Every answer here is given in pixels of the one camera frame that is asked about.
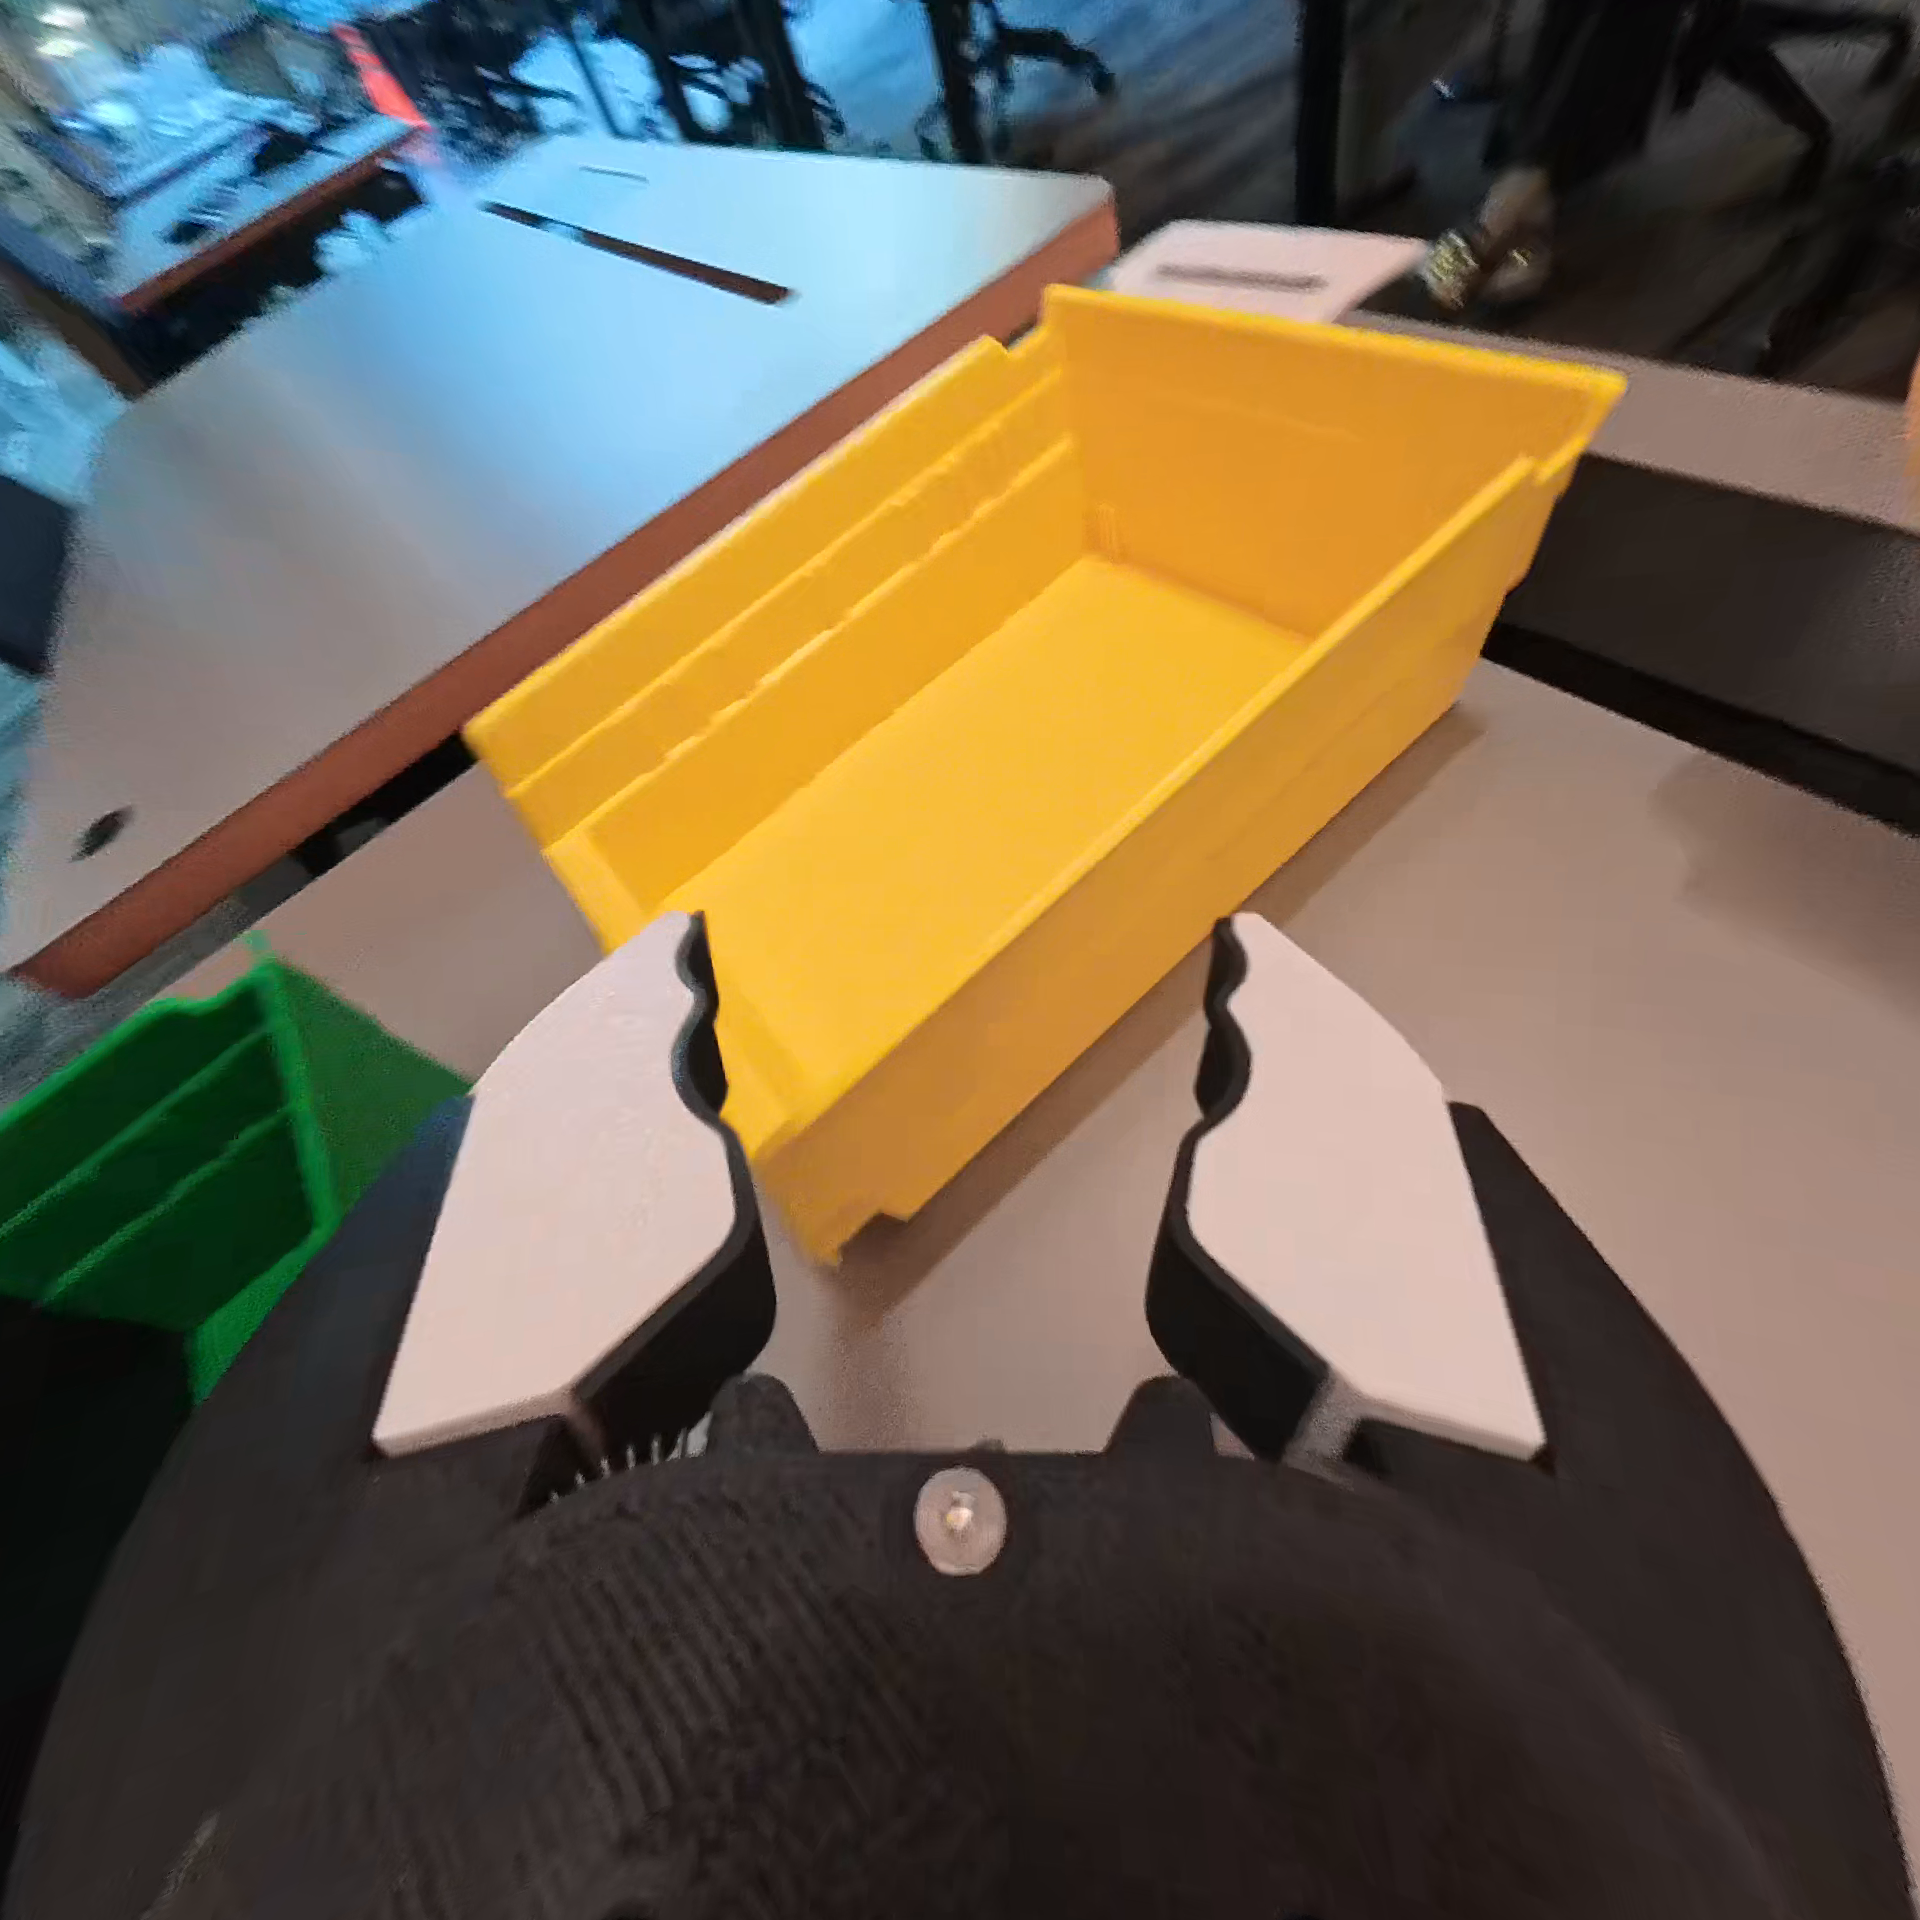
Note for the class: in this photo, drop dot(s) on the grey table with wooden edge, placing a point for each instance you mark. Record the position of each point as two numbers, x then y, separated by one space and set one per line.
451 451

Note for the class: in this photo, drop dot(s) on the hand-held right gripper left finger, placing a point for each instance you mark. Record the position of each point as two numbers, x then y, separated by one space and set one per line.
585 1200

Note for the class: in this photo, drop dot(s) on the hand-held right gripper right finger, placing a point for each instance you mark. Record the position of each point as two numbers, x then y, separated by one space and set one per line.
1351 1200

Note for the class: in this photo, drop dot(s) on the yellow plastic bin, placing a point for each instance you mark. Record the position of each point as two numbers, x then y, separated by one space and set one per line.
974 780

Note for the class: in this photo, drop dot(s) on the green plastic bin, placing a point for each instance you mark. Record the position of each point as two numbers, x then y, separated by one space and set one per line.
164 1170

